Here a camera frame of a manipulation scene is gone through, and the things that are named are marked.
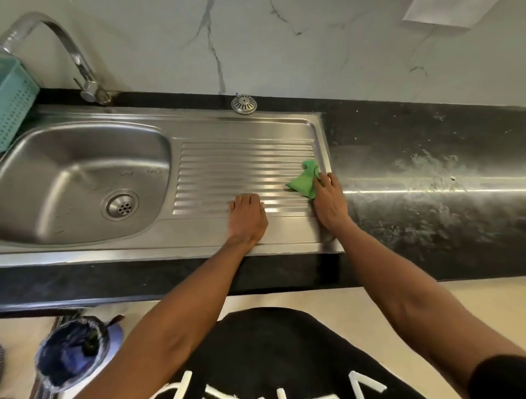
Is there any sink drain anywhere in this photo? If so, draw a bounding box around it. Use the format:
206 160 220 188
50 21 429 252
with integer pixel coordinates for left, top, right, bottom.
101 189 140 222

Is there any stainless steel kitchen sink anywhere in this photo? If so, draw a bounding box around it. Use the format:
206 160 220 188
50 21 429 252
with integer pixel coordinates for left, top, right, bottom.
0 104 345 268

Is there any person's left forearm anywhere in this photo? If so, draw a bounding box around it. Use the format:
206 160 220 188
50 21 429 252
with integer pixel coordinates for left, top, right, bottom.
76 236 257 399

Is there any round metal sink strainer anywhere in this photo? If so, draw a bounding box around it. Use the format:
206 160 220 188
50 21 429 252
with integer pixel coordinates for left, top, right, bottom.
231 95 258 115

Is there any person's right hand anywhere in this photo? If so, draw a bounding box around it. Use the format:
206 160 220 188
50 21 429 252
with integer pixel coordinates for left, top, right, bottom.
312 172 350 233

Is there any white wall cabinet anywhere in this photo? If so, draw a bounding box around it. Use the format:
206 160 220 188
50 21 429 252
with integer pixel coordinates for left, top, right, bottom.
402 0 500 29

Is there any teal plastic basket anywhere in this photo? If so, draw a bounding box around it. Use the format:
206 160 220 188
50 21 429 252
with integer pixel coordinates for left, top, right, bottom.
0 53 40 153

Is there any bin with black bag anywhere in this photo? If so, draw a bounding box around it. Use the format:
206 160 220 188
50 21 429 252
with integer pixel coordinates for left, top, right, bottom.
35 314 125 393

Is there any green cleaning cloth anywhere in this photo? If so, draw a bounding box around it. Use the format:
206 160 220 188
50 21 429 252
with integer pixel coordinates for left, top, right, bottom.
285 160 322 200

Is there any person's left hand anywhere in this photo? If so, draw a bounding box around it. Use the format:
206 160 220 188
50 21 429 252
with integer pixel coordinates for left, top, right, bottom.
227 193 269 246

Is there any chrome curved faucet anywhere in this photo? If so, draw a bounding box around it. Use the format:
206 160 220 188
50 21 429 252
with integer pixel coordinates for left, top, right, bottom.
0 12 112 105

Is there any person's black shirt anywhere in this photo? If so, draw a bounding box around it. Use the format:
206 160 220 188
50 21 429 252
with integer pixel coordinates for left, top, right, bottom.
150 307 428 399

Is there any person's right forearm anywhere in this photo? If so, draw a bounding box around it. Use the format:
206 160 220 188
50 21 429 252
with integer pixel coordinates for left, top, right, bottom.
329 217 526 399

